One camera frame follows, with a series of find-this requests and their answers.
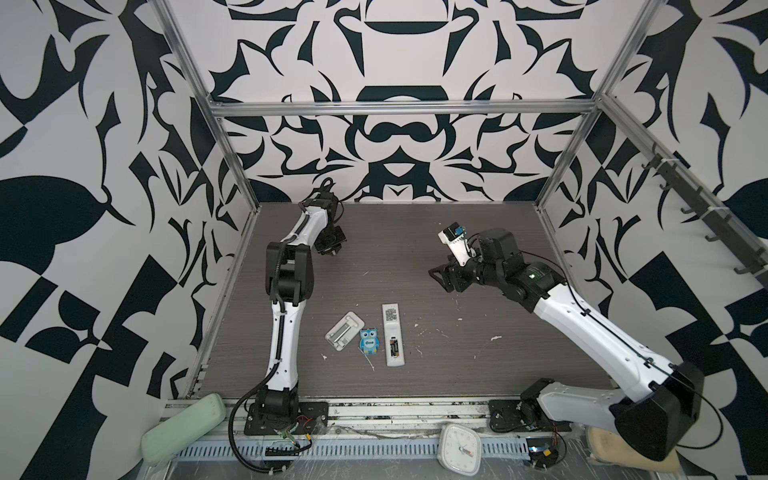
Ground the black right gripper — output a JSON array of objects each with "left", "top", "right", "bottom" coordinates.
[{"left": 428, "top": 247, "right": 506, "bottom": 292}]

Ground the white remote control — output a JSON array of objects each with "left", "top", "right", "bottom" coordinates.
[{"left": 382, "top": 303, "right": 405, "bottom": 367}]

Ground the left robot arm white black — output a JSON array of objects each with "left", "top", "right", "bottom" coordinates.
[{"left": 249, "top": 189, "right": 346, "bottom": 431}]

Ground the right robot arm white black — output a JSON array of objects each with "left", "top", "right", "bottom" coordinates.
[{"left": 428, "top": 223, "right": 704, "bottom": 461}]

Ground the white battery cover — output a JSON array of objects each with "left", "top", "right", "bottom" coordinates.
[{"left": 325, "top": 311, "right": 365, "bottom": 351}]

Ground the blue owl toy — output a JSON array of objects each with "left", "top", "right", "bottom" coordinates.
[{"left": 358, "top": 328, "right": 380, "bottom": 355}]

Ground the white square clock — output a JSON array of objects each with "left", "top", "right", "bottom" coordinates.
[{"left": 437, "top": 423, "right": 482, "bottom": 476}]

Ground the small green circuit board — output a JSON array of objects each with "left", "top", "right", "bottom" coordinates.
[{"left": 526, "top": 437, "right": 561, "bottom": 471}]

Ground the beige foam pad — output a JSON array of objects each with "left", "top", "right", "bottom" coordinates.
[{"left": 585, "top": 427, "right": 681, "bottom": 473}]

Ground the green foam pad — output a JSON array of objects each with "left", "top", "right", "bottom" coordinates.
[{"left": 140, "top": 393, "right": 226, "bottom": 466}]

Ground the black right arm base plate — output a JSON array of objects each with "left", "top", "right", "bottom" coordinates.
[{"left": 488, "top": 399, "right": 538, "bottom": 433}]

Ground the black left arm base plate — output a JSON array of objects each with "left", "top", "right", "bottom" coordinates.
[{"left": 244, "top": 401, "right": 329, "bottom": 436}]

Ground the white slotted cable duct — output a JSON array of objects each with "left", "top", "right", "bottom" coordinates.
[{"left": 176, "top": 437, "right": 529, "bottom": 461}]

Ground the aluminium frame top bar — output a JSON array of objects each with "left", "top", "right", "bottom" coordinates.
[{"left": 211, "top": 99, "right": 590, "bottom": 118}]

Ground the aluminium frame corner post left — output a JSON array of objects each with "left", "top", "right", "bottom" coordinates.
[{"left": 150, "top": 0, "right": 260, "bottom": 212}]

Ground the aluminium frame corner post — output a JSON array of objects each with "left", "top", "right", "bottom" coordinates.
[
  {"left": 150, "top": 0, "right": 260, "bottom": 212},
  {"left": 535, "top": 0, "right": 667, "bottom": 211}
]

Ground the aluminium frame corner post right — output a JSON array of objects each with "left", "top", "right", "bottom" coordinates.
[{"left": 535, "top": 0, "right": 667, "bottom": 211}]

